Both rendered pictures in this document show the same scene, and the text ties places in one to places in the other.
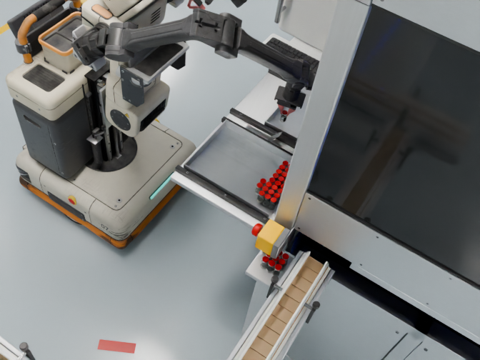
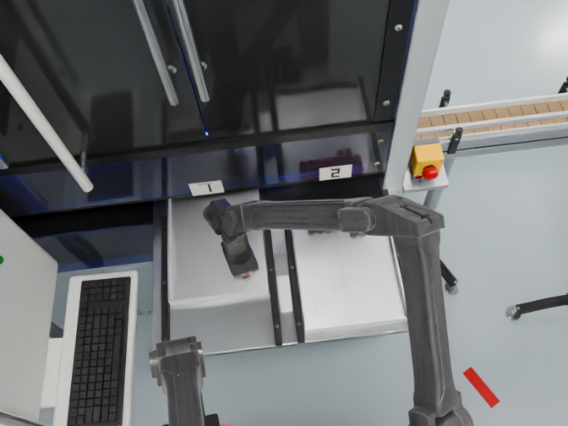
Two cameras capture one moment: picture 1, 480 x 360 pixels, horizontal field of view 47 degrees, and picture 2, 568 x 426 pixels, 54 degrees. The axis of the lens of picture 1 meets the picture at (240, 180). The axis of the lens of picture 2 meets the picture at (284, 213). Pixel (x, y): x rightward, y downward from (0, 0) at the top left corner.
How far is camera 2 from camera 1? 1.61 m
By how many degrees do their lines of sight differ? 54
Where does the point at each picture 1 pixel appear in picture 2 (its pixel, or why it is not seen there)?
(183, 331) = not seen: hidden behind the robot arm
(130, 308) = not seen: hidden behind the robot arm
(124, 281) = not seen: outside the picture
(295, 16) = (21, 404)
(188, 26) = (434, 237)
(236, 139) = (314, 306)
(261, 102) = (232, 325)
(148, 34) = (445, 335)
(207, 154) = (364, 316)
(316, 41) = (40, 359)
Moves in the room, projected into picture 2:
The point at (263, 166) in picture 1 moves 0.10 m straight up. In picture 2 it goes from (324, 253) to (324, 237)
